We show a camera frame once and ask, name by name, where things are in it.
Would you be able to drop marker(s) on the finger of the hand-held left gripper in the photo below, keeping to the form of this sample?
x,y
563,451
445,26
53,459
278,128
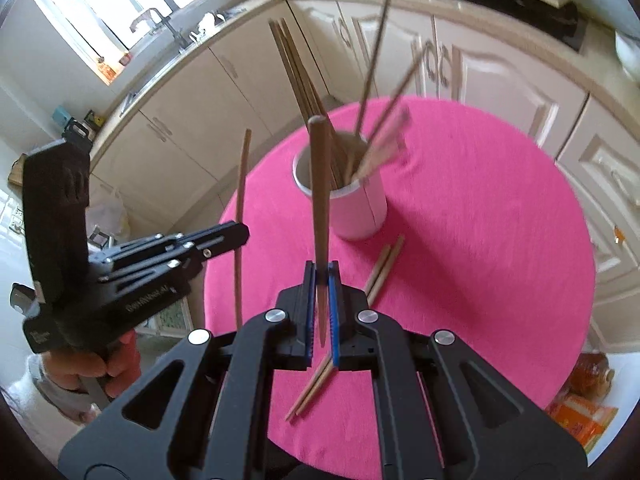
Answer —
x,y
220,234
165,262

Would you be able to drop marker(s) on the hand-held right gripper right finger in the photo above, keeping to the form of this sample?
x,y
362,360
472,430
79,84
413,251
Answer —
x,y
335,320

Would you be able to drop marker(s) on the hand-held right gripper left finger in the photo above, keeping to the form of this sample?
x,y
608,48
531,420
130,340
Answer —
x,y
309,320

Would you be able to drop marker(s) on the wooden chopstick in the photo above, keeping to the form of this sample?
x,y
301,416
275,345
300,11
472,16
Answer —
x,y
376,267
241,185
320,200
391,260

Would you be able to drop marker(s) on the round chopstick holder cup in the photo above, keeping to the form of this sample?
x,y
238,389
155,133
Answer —
x,y
355,210

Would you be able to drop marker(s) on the bunch of wooden chopsticks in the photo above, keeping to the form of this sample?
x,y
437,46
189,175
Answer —
x,y
296,70

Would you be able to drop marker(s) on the person's left forearm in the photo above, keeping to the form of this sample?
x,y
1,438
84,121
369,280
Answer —
x,y
50,385

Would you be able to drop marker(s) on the person's left hand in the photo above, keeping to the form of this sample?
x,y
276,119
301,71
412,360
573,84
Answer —
x,y
125,360

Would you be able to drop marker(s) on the white plastic bag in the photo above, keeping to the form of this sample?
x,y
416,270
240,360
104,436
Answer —
x,y
110,215

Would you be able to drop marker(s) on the teal box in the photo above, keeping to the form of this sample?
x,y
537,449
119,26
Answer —
x,y
61,115

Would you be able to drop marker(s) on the pink towel cloth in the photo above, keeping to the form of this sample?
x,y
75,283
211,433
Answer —
x,y
475,235

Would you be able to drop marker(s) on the metal sink faucet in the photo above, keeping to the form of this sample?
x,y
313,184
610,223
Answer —
x,y
167,25

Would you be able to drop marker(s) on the amber bottle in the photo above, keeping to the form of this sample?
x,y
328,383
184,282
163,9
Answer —
x,y
590,375

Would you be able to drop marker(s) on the orange packet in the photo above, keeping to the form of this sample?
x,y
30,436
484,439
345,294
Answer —
x,y
585,422

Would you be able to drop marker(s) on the black cooktop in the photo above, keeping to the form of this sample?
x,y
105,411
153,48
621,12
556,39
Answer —
x,y
525,5

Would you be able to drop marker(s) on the white bowl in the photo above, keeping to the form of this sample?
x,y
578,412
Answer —
x,y
631,55

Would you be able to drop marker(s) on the white wall socket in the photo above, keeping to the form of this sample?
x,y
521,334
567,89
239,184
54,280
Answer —
x,y
11,215

